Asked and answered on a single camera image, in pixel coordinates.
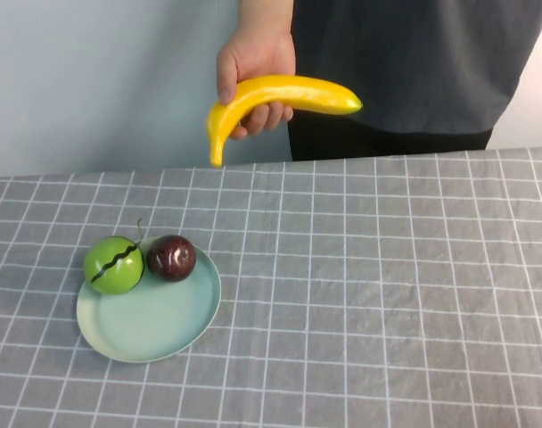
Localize person's bare hand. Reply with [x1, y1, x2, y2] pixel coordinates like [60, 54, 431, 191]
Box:
[216, 29, 296, 141]

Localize yellow toy banana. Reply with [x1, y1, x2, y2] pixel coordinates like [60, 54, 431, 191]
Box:
[207, 74, 364, 169]

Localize person's bare forearm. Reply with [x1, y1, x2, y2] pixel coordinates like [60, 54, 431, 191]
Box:
[234, 0, 294, 39]

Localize person in dark shirt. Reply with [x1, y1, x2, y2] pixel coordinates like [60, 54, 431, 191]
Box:
[287, 0, 542, 135]

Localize black trousers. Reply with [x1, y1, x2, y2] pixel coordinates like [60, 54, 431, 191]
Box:
[287, 119, 495, 161]

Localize dark red toy plum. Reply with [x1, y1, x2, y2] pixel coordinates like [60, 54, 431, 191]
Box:
[145, 235, 197, 284]

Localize green apple toy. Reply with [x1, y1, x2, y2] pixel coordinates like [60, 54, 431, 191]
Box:
[83, 218, 145, 296]

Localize light green round plate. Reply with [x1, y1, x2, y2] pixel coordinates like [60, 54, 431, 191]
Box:
[76, 238, 222, 365]

